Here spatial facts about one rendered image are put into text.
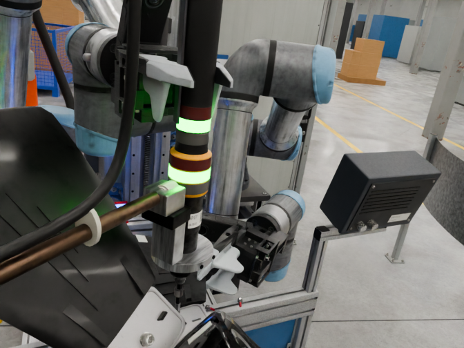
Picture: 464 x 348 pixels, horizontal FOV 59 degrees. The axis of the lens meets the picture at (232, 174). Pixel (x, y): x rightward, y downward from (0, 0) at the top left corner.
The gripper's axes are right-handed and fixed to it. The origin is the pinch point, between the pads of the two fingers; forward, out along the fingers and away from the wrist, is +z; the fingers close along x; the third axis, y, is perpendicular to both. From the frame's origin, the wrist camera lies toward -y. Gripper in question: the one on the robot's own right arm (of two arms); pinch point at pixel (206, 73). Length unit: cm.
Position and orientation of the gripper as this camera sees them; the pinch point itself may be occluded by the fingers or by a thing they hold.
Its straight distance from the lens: 38.8
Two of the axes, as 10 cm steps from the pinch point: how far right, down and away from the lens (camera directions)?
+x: -8.1, 1.3, -5.7
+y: -1.1, 9.2, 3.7
